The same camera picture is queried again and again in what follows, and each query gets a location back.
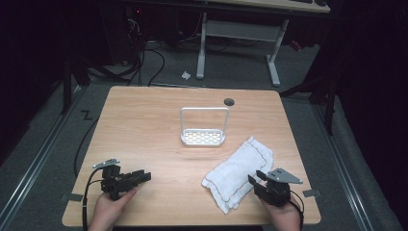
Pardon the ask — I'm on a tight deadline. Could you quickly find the white towel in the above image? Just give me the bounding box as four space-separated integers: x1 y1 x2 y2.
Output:
201 135 275 216

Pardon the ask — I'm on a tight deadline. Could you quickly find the person's left hand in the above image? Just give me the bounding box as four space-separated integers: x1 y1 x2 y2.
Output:
88 188 139 231

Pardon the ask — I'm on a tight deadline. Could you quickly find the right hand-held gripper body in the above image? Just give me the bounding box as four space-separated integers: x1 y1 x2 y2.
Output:
254 167 304 207

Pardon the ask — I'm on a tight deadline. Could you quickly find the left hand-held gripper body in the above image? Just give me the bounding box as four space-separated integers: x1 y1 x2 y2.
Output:
92 157 137 202

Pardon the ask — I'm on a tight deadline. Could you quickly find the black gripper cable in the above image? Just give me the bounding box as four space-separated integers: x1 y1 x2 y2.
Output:
81 167 104 231
289 189 306 231

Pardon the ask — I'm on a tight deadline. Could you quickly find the black floor cable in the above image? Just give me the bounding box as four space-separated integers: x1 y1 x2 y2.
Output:
140 41 166 88

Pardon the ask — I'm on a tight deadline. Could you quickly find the white-legged wooden desk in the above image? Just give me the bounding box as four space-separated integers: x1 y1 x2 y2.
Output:
194 0 332 88

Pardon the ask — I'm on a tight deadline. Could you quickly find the black metal stand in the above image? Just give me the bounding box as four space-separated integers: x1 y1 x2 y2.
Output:
279 75 338 137
60 54 92 116

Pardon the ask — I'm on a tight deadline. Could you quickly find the metal floor rail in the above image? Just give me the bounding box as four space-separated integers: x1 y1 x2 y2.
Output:
0 86 84 227
311 104 375 231

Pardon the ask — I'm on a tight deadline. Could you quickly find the thin black cable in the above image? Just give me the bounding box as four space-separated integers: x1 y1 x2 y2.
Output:
73 116 100 179

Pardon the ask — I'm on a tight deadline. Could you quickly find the person's right hand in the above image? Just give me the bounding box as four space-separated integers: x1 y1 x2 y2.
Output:
259 195 303 231

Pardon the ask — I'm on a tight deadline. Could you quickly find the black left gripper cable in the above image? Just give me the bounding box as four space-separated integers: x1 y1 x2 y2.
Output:
81 167 104 231

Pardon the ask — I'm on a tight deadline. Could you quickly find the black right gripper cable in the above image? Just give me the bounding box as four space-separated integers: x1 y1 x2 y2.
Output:
289 189 306 231

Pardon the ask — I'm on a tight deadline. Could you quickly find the white rack with handle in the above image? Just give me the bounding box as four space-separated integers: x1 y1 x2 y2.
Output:
179 106 231 147

